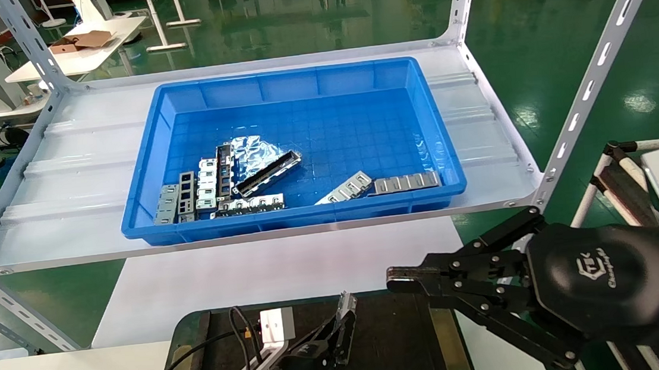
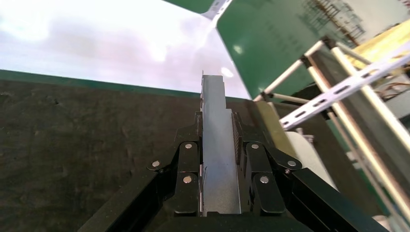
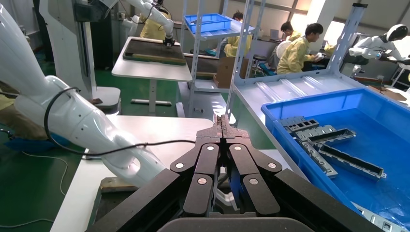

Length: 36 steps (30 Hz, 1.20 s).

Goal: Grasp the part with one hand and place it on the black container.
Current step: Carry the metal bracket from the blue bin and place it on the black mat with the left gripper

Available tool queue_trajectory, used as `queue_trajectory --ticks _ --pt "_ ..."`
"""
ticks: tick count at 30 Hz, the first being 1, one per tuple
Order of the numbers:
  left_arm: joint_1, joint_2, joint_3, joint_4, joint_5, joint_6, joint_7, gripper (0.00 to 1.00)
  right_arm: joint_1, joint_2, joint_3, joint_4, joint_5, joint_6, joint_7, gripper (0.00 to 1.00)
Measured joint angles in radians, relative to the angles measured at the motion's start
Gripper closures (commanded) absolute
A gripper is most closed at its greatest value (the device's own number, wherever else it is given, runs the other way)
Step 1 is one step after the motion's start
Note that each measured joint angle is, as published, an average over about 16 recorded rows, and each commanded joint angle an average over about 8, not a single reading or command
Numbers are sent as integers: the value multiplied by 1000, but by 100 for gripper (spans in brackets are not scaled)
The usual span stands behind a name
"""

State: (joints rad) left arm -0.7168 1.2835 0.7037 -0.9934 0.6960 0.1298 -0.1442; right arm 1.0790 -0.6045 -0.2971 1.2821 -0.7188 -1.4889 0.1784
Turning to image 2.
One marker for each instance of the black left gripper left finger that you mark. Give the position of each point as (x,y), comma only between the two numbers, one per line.
(187,192)

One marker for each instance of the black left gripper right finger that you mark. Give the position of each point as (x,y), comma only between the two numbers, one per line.
(267,192)

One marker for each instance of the grey metal channel part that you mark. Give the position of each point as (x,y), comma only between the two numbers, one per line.
(221,144)

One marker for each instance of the black felt-lined container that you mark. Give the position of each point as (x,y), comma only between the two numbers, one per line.
(80,144)

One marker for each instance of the white pipe rack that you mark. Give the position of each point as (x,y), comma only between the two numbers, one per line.
(378,105)

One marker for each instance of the yellow board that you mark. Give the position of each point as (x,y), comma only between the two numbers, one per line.
(384,38)

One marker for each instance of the white slotted shelf post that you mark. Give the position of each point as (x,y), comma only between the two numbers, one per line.
(217,8)
(346,86)

